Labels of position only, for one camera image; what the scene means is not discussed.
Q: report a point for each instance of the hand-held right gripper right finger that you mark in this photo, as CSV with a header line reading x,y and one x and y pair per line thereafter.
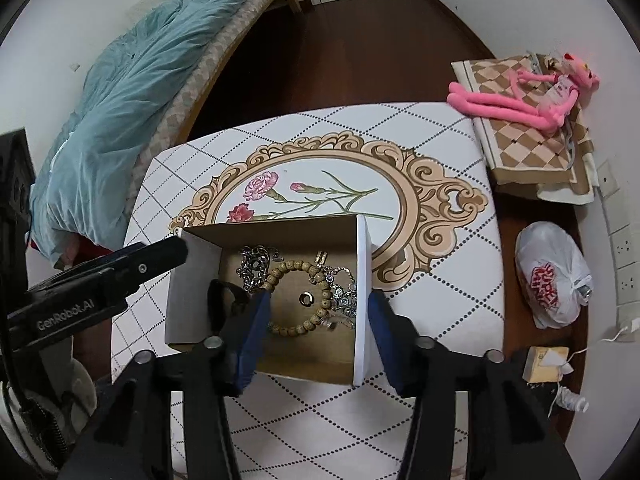
x,y
385,340

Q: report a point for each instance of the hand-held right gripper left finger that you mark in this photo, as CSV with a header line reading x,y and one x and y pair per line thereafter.
x,y
252,335

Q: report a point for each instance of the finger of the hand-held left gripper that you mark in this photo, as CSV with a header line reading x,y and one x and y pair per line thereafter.
x,y
150,260

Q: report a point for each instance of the black smartwatch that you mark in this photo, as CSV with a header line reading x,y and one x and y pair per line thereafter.
x,y
220,305

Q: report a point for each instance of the white cardboard box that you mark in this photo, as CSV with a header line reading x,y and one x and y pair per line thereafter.
x,y
362,285

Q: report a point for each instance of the table with patterned cloth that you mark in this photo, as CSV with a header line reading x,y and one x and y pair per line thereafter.
x,y
440,270

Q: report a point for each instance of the teal blanket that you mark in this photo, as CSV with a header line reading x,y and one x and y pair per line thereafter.
x,y
130,110

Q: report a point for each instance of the tissue box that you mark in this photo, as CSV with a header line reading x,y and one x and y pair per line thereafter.
x,y
542,365

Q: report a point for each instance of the white plastic bag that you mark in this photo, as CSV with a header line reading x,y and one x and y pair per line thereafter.
x,y
550,270

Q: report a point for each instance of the bed with quilted mattress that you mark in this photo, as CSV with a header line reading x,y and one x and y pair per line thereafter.
x,y
200,85

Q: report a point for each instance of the small white bottle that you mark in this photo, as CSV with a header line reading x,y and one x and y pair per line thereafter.
x,y
572,401

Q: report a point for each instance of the brown checkered folded cloth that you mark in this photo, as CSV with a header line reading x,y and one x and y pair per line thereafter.
x,y
525,150

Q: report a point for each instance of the white charger plug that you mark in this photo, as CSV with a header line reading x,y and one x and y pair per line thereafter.
x,y
632,329

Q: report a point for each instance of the white power strip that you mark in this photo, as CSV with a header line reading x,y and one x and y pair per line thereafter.
x,y
625,250

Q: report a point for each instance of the pink plush toy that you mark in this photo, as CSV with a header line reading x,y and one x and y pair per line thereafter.
x,y
490,105

